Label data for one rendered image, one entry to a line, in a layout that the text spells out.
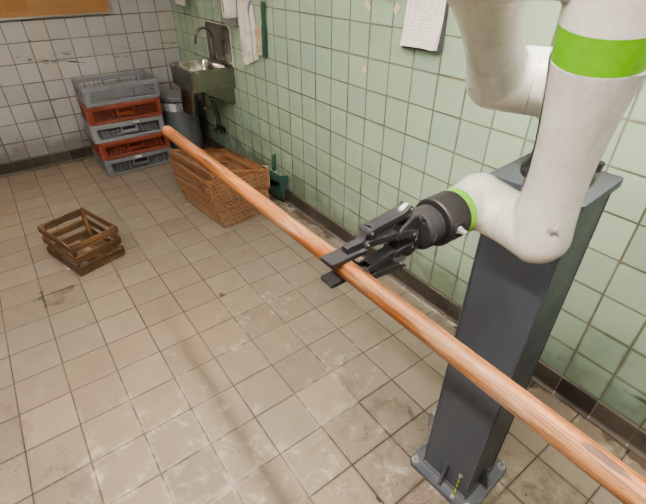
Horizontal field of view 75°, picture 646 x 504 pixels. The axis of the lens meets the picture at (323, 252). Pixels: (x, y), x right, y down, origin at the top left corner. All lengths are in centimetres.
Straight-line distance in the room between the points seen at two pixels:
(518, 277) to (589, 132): 50
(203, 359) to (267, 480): 68
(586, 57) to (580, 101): 6
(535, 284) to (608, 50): 59
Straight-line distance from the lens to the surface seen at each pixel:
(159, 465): 192
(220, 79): 368
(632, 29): 62
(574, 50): 63
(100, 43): 461
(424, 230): 75
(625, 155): 171
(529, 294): 111
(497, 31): 75
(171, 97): 427
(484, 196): 84
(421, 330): 56
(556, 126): 69
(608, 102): 66
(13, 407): 236
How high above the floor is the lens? 160
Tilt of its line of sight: 35 degrees down
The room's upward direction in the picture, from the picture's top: straight up
